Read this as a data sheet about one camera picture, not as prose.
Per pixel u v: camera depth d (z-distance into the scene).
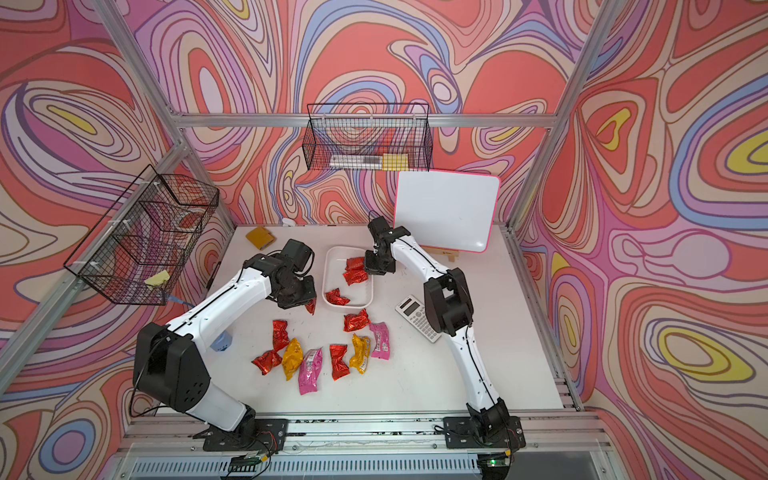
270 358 0.84
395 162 0.82
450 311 0.63
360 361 0.82
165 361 0.45
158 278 0.72
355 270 1.03
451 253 1.05
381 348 0.84
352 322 0.91
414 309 0.96
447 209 1.01
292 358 0.83
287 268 0.65
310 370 0.81
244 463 0.72
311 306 0.84
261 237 1.15
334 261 1.04
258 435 0.73
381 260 0.87
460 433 0.72
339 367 0.82
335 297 0.93
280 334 0.89
